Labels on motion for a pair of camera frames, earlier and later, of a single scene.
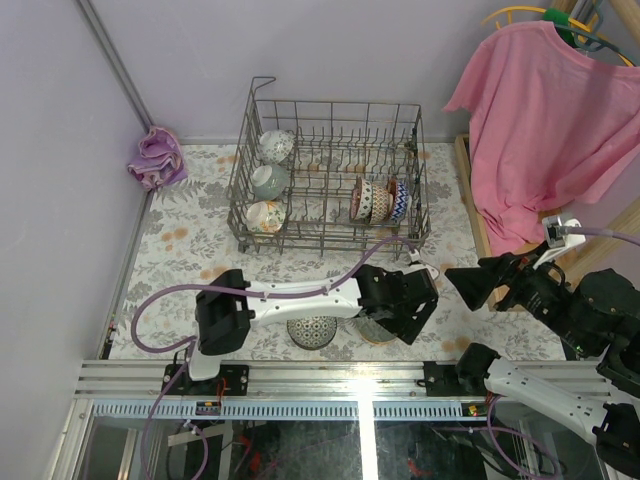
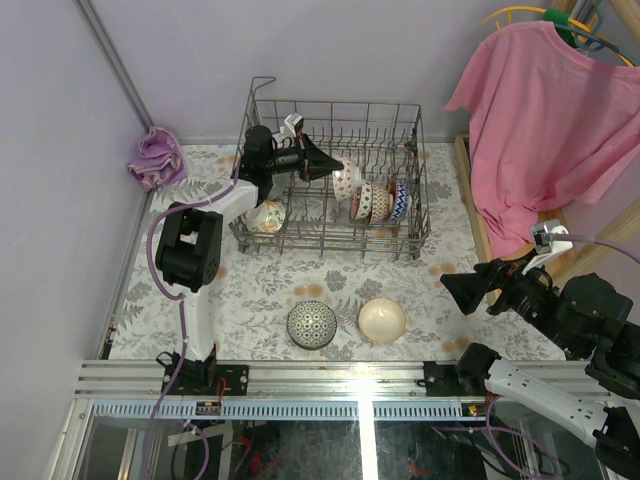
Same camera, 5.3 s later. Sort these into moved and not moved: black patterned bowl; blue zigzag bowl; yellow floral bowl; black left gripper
Moved: black left gripper
Not moved: blue zigzag bowl; black patterned bowl; yellow floral bowl
